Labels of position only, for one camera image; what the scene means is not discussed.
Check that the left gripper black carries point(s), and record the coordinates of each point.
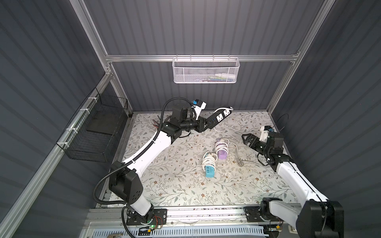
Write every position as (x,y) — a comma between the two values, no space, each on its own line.
(201,124)

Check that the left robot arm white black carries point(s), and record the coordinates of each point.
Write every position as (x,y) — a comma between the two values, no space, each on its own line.
(125,180)

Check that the white pencil cup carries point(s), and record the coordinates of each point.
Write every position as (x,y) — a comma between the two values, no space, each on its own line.
(158,123)

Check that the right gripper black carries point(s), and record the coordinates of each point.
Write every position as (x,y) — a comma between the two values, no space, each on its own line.
(254,141)

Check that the black wire basket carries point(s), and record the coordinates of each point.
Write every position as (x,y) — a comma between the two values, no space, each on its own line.
(97,131)

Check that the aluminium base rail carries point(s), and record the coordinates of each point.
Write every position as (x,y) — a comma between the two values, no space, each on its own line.
(176,214)

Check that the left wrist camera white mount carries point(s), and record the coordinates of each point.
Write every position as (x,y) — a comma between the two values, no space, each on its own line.
(198,106)

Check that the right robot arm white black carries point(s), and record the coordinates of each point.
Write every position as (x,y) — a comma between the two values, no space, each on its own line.
(318,217)

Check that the white wire mesh basket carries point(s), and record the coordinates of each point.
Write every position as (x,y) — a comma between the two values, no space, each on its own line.
(205,70)

